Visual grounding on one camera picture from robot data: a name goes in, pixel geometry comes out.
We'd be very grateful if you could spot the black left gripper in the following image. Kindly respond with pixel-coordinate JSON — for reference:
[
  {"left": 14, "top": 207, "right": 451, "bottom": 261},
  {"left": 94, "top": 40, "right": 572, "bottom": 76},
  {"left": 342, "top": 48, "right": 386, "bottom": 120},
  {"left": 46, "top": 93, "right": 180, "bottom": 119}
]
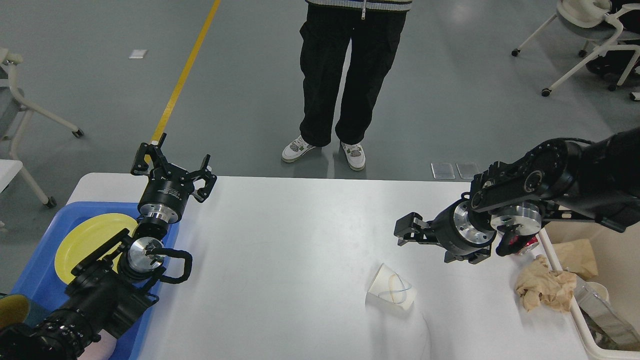
[{"left": 130, "top": 133, "right": 217, "bottom": 223}]

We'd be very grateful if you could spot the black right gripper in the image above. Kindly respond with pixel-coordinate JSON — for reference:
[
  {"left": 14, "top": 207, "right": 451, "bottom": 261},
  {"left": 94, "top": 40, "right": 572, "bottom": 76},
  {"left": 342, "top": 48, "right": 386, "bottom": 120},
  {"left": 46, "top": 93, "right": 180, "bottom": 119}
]
[{"left": 393, "top": 200, "right": 496, "bottom": 265}]

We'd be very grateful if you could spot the white paper cup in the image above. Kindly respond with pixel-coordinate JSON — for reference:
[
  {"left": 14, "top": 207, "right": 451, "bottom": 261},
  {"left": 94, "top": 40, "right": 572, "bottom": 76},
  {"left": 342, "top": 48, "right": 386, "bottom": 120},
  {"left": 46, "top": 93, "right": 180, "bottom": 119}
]
[
  {"left": 367, "top": 263, "right": 418, "bottom": 310},
  {"left": 586, "top": 281, "right": 610, "bottom": 302}
]

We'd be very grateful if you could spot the yellow plastic plate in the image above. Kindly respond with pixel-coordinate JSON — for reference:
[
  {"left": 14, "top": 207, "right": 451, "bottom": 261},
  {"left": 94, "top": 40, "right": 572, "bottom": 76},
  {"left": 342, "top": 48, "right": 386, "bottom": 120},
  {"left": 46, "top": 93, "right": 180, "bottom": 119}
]
[{"left": 54, "top": 213, "right": 137, "bottom": 285}]

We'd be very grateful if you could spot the brown paper bag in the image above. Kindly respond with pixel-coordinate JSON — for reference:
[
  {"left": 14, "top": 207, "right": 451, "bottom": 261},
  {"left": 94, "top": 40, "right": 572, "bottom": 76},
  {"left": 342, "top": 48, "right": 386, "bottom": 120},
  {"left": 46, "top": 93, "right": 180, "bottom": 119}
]
[{"left": 553, "top": 238, "right": 599, "bottom": 281}]

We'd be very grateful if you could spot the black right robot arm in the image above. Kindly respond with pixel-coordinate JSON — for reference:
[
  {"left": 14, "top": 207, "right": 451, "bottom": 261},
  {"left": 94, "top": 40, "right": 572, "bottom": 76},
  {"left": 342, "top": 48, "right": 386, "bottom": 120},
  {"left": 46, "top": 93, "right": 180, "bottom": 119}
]
[{"left": 394, "top": 128, "right": 640, "bottom": 264}]

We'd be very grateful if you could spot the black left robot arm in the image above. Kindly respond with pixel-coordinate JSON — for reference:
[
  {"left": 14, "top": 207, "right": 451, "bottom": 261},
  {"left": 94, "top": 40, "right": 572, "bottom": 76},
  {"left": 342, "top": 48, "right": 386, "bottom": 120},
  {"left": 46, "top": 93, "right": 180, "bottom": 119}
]
[{"left": 1, "top": 134, "right": 217, "bottom": 360}]

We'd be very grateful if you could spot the clear floor plate left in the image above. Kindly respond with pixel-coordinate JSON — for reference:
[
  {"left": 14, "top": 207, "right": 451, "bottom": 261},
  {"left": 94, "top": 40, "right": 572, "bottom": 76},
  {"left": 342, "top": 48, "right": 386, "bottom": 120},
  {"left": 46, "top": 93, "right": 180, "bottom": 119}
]
[{"left": 430, "top": 162, "right": 457, "bottom": 180}]

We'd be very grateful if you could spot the clear floor plate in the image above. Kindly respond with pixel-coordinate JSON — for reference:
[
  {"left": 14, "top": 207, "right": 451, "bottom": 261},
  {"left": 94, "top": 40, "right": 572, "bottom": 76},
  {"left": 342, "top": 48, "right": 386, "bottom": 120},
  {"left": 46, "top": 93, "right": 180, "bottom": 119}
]
[
  {"left": 430, "top": 162, "right": 457, "bottom": 180},
  {"left": 455, "top": 162, "right": 483, "bottom": 181}
]

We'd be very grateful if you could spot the clear floor plate right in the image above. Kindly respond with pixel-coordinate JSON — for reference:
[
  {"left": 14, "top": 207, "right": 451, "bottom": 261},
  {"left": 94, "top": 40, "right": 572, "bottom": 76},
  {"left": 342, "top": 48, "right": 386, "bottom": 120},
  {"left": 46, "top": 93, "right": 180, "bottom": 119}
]
[{"left": 455, "top": 162, "right": 483, "bottom": 181}]

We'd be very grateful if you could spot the crushed red can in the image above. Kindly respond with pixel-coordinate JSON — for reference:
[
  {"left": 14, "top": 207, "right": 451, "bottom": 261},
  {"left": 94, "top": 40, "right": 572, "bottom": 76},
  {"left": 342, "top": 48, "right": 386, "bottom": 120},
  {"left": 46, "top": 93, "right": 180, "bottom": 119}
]
[{"left": 507, "top": 234, "right": 539, "bottom": 256}]

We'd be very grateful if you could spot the crumpled brown paper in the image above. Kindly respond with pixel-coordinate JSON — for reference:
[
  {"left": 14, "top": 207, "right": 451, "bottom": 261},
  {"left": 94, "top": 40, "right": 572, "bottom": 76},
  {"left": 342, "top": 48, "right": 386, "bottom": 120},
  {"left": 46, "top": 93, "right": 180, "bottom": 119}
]
[{"left": 514, "top": 255, "right": 578, "bottom": 313}]

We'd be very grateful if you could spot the blue plastic tray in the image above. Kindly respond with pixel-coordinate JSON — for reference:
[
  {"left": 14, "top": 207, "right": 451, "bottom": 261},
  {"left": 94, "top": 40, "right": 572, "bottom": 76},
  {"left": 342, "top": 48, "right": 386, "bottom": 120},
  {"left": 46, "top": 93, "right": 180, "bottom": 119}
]
[{"left": 11, "top": 202, "right": 155, "bottom": 360}]

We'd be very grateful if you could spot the beige plastic bin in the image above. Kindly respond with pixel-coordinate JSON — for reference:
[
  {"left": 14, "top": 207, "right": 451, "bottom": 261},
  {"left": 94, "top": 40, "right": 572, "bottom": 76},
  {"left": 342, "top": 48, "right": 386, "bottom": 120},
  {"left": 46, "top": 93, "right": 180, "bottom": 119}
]
[{"left": 537, "top": 222, "right": 640, "bottom": 360}]

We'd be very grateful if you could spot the clear plastic bottle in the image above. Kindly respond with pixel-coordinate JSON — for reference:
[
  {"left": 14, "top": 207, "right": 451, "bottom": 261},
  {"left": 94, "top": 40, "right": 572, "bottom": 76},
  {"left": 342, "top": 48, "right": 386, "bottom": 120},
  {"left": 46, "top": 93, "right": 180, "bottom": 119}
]
[{"left": 574, "top": 277, "right": 640, "bottom": 351}]

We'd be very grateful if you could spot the teal mug yellow inside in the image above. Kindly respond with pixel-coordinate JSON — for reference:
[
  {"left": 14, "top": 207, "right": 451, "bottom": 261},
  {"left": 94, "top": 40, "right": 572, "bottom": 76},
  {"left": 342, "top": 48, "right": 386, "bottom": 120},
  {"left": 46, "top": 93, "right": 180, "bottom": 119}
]
[{"left": 0, "top": 294, "right": 31, "bottom": 329}]

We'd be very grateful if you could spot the person in black trousers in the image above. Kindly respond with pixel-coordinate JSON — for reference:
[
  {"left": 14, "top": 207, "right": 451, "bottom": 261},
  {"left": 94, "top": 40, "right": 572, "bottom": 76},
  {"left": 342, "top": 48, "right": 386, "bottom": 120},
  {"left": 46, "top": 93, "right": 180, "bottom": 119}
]
[{"left": 281, "top": 0, "right": 413, "bottom": 171}]

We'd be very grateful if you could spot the white office chair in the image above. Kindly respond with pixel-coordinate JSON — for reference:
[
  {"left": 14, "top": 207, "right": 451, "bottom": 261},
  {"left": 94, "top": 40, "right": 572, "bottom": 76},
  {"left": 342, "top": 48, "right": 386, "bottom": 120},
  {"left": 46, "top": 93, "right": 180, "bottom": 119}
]
[{"left": 510, "top": 0, "right": 640, "bottom": 97}]

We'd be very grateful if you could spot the white folding table frame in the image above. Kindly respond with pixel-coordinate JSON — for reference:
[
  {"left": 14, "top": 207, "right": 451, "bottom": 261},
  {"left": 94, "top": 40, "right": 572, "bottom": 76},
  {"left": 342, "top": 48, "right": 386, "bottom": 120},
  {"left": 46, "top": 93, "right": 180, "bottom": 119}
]
[{"left": 0, "top": 47, "right": 85, "bottom": 208}]

